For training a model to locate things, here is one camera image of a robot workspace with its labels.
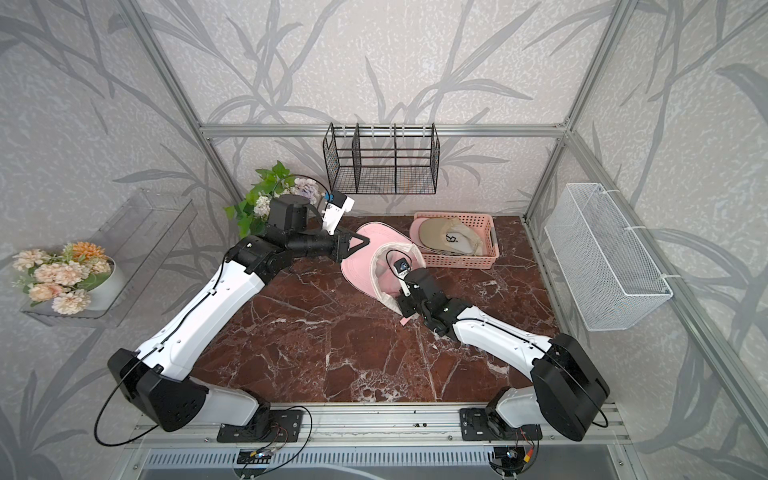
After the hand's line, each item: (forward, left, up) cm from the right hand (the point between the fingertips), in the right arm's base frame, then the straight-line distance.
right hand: (403, 286), depth 85 cm
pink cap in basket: (+26, -4, -3) cm, 27 cm away
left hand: (0, +8, +21) cm, 23 cm away
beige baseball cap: (+24, -17, -6) cm, 30 cm away
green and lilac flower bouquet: (+17, +43, +16) cm, 49 cm away
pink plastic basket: (+33, -32, -11) cm, 47 cm away
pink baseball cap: (-4, +8, +14) cm, 16 cm away
